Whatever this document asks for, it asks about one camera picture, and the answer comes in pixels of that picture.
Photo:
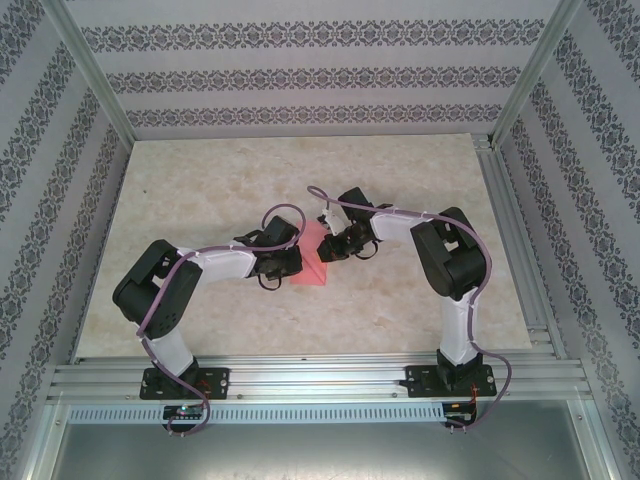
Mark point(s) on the pink cloth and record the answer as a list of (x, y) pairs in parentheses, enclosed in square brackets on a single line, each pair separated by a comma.
[(312, 272)]

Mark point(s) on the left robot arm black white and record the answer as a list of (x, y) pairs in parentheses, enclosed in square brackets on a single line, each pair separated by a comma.
[(165, 310)]

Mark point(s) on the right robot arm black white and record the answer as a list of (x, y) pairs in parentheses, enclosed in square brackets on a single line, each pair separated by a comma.
[(450, 265)]

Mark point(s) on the small circuit board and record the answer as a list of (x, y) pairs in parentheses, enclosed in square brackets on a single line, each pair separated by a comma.
[(457, 411), (185, 411)]

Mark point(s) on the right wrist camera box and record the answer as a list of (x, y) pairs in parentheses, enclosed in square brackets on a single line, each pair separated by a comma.
[(330, 220)]

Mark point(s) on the small aluminium corner bracket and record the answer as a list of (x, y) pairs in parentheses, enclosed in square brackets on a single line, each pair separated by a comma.
[(484, 142)]

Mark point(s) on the wide aluminium mounting rail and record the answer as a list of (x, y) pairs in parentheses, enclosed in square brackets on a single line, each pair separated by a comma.
[(315, 377)]

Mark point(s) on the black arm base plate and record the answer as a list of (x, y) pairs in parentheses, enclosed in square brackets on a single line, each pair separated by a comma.
[(417, 382), (217, 382)]

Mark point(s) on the aluminium extrusion rail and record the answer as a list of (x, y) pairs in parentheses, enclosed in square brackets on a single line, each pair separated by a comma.
[(520, 250)]

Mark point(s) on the aluminium frame post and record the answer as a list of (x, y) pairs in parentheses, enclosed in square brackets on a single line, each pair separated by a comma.
[(95, 75), (530, 75)]

